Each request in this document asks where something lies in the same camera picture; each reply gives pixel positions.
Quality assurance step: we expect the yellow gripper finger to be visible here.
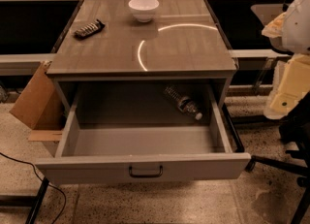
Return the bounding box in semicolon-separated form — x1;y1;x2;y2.
263;54;310;119

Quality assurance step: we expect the clear plastic water bottle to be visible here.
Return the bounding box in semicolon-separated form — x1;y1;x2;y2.
164;85;203;120

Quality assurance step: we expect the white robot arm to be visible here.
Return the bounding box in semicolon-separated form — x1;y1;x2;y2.
262;0;310;119

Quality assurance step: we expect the grey open top drawer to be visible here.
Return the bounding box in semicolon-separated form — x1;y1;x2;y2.
36;81;250;184

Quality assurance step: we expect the grey cabinet with wooden counter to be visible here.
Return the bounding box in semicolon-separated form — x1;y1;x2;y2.
46;0;238;112

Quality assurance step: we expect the black office chair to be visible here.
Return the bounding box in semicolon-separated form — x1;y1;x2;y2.
245;92;310;224

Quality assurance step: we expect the white ceramic bowl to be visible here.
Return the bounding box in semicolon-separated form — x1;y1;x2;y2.
128;0;159;22

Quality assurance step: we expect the brown cardboard box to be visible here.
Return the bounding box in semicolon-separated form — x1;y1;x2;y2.
10;61;64;142

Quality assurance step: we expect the black metal stand leg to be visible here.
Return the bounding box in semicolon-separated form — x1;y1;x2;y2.
0;177;49;224

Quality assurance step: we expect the black drawer handle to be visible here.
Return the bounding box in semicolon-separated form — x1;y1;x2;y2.
128;166;164;178

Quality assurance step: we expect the black floor cable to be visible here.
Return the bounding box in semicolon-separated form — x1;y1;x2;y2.
0;151;68;224

